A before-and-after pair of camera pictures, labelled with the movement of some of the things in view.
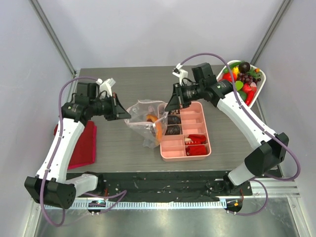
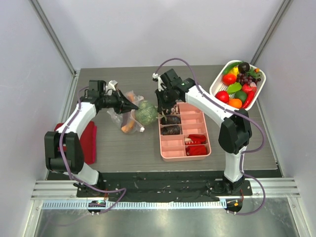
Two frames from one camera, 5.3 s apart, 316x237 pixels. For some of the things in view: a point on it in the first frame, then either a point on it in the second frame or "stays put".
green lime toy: (243, 95) stays put
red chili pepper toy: (250, 95) stays put
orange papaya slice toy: (153, 118) -> (130, 125)
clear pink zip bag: (148, 121) -> (127, 120)
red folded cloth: (84, 150) stays put
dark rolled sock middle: (173, 119) stays put
